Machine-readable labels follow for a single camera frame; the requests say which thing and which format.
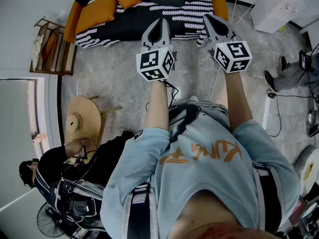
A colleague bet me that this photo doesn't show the person's grey-blue jeans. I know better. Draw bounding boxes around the person's grey-blue jeans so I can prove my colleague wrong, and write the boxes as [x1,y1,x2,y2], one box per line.
[168,99,230,130]

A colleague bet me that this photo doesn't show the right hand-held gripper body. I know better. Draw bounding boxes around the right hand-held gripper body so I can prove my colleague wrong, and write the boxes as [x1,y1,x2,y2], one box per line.
[210,36,254,74]

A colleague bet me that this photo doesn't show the person's left forearm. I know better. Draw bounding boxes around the person's left forearm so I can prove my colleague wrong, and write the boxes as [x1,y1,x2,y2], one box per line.
[144,79,170,132]

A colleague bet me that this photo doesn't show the person's neck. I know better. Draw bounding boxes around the person's neck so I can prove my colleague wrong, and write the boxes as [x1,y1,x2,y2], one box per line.
[171,190,251,239]

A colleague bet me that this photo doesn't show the large orange cushion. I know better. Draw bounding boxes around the large orange cushion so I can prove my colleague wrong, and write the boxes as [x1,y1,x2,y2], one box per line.
[75,0,118,35]

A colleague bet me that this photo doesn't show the small black monitor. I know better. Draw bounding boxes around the small black monitor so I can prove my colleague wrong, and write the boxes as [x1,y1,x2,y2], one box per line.
[298,49,315,72]

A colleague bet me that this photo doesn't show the person's right forearm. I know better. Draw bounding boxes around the person's right forearm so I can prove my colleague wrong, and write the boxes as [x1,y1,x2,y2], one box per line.
[223,72,254,134]

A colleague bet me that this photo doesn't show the black white patterned blanket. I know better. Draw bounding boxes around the black white patterned blanket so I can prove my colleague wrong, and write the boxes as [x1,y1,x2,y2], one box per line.
[72,0,215,50]

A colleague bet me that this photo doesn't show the white door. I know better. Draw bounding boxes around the white door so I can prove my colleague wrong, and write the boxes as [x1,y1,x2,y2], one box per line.
[0,77,46,160]

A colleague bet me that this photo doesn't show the light blue printed t-shirt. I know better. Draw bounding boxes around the light blue printed t-shirt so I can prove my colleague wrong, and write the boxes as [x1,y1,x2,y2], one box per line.
[99,118,303,239]

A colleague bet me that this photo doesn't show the white box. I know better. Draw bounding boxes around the white box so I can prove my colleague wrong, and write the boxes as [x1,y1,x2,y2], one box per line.
[250,0,307,34]

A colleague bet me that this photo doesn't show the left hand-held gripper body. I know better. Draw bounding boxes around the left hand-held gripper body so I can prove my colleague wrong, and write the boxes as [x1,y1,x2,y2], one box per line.
[136,43,178,83]

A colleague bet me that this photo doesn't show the round wooden table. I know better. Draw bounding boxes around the round wooden table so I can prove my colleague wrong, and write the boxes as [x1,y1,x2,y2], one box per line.
[64,95,123,150]

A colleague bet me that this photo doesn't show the black grey chest harness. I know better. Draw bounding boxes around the black grey chest harness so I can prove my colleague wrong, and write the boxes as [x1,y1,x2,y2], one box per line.
[121,162,285,239]

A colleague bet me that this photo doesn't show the wooden slatted rack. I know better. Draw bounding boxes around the wooden slatted rack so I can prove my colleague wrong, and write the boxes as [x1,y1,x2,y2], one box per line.
[29,15,77,76]

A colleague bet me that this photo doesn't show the white round stool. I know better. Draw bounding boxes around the white round stool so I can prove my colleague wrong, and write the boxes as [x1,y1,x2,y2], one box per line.
[293,144,319,198]

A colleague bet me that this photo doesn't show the black floor fan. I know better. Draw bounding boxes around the black floor fan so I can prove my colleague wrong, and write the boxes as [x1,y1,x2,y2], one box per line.
[36,201,69,238]

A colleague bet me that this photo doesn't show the orange sofa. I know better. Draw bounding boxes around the orange sofa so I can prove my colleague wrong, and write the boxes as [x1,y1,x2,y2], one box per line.
[62,0,229,50]

